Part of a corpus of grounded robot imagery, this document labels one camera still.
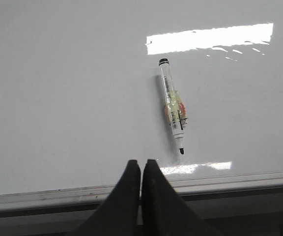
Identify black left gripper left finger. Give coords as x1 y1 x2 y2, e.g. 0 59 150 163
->
68 160 141 236

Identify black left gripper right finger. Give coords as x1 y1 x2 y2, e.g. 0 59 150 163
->
141 159 218 236

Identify white whiteboard marker with tape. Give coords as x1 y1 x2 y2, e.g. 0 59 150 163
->
159 58 188 155

